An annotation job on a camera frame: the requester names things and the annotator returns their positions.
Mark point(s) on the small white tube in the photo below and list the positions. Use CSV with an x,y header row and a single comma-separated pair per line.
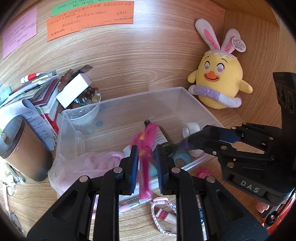
x,y
165,215

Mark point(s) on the red booklet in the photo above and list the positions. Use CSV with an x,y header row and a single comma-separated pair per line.
x,y
45,95

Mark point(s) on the glass bowl of trinkets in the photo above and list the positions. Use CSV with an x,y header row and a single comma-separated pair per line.
x,y
85,109

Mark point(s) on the white rectangular box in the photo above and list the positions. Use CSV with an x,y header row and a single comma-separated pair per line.
x,y
74,89

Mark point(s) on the clear plastic storage box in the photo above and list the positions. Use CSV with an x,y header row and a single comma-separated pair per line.
x,y
120,120

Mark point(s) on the orange paper note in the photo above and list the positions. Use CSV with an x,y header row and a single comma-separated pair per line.
x,y
90,23

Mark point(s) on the green paper note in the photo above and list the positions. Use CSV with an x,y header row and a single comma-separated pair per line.
x,y
92,6

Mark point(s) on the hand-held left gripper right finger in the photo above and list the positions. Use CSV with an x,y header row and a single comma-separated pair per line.
x,y
160,169

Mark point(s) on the red and white marker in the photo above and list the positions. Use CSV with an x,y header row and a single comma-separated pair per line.
x,y
32,77

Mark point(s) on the pink paper note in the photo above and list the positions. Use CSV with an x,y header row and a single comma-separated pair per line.
x,y
19,32

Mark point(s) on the stack of papers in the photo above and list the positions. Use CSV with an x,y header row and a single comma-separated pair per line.
x,y
34,118

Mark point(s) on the person's right hand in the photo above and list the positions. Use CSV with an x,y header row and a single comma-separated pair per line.
x,y
262,207

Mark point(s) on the pink round lip balm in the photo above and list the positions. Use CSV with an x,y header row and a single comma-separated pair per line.
x,y
203,173

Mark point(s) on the brown mug with lid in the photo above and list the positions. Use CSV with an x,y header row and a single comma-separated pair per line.
x,y
25,155

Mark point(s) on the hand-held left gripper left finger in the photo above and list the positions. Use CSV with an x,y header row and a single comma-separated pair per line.
x,y
133,169

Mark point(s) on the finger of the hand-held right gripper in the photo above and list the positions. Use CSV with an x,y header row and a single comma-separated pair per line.
x,y
208,146
227,134

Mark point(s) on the white tape roll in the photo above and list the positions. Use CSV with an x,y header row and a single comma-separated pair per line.
x,y
190,130

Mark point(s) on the pink scissors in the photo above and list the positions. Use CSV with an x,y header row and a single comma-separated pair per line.
x,y
145,162

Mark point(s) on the pink and white lip gloss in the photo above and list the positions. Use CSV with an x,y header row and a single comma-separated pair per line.
x,y
129,207

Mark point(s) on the yellow chick plush toy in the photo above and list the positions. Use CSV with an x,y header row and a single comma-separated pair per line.
x,y
222,76

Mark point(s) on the black tube with label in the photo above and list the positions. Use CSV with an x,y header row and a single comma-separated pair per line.
x,y
161,139

